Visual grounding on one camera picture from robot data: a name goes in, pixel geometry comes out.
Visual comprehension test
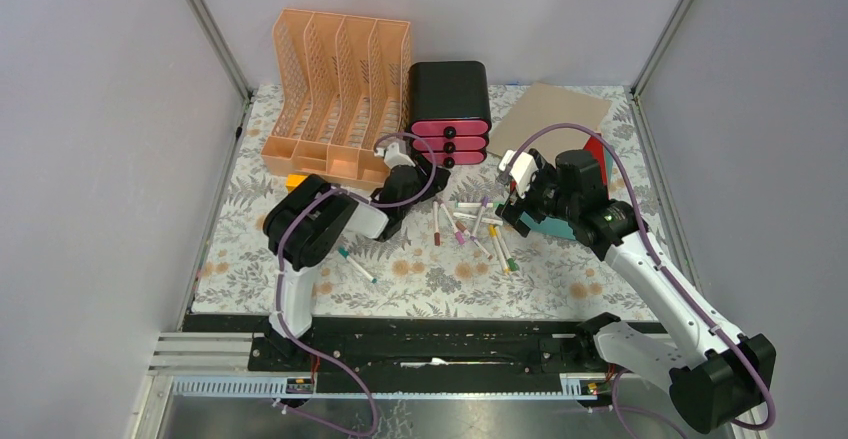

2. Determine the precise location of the pink drawer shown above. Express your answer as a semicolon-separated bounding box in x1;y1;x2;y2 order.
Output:
424;150;487;168
409;118;491;139
412;136;488;152

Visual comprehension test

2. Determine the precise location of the black mounting rail base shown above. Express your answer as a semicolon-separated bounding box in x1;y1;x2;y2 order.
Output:
182;314;670;396

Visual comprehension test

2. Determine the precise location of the teal cap white marker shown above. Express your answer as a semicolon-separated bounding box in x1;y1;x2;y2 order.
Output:
337;247;377;284

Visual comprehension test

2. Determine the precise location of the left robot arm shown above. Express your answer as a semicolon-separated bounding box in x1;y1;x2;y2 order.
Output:
263;164;450;370

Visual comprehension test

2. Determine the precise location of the black drawer cabinet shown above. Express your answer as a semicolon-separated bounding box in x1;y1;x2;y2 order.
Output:
409;61;491;123

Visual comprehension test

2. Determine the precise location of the green cap white marker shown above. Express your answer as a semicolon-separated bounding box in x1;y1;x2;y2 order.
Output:
494;226;519;272

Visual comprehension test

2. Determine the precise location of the pink top drawer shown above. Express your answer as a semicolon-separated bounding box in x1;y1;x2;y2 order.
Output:
409;118;491;139

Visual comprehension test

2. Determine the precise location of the floral table mat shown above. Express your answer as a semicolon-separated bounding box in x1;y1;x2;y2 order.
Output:
191;84;652;321

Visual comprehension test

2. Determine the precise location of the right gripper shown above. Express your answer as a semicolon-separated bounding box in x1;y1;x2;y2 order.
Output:
495;159;578;238

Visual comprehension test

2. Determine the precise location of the red folder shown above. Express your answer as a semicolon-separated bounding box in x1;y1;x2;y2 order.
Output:
583;136;614;185

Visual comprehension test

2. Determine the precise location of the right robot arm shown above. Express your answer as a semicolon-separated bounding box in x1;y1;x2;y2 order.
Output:
496;149;776;434

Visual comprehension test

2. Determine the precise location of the peach plastic file organizer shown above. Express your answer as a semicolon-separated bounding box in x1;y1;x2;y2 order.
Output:
261;8;413;191

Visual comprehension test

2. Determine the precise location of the yellow plastic block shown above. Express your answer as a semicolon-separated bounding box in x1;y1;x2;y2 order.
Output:
284;174;307;192

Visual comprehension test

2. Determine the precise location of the beige cardboard sheet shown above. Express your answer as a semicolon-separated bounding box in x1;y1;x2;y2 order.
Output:
487;83;612;157

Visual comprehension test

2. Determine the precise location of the purple cap white marker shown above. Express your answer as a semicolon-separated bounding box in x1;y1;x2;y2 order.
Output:
470;196;490;239

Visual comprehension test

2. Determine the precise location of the pink cap white marker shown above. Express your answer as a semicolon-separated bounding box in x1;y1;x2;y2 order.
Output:
438;200;465;245

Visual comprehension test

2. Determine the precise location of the teal folder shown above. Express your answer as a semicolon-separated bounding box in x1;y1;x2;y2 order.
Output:
522;148;613;246

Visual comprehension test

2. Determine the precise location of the yellow cap white marker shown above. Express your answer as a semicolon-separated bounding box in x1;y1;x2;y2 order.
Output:
488;224;511;275

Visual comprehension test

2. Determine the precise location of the pink bottom drawer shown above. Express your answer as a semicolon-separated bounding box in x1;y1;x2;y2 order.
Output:
424;150;487;168

